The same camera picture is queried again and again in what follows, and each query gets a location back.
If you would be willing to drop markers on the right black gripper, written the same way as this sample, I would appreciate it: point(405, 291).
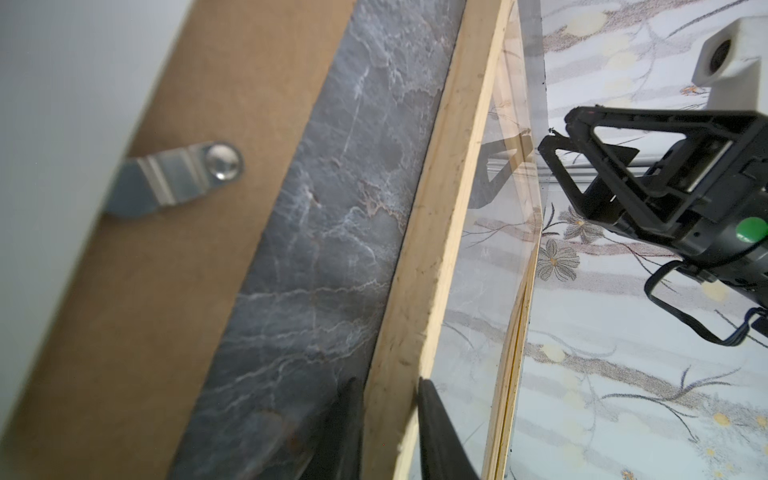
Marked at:
point(696, 178)

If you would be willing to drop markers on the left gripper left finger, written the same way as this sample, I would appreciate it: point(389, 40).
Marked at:
point(338, 453)

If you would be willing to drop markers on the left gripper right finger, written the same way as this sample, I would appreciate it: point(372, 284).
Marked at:
point(442, 456)

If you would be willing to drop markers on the clear acrylic sheet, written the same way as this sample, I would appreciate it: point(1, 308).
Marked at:
point(499, 239)

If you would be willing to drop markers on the wooden picture frame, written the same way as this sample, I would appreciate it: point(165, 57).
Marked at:
point(407, 341)

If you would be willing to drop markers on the white mat photo sheet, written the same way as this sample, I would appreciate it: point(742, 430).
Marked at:
point(76, 77)

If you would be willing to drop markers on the metal turn button clip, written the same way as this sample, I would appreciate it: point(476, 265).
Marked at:
point(151, 183)

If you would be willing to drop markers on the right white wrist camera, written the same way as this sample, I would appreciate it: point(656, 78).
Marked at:
point(732, 66)

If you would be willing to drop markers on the brown frame backing board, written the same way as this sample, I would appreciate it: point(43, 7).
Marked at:
point(114, 388)

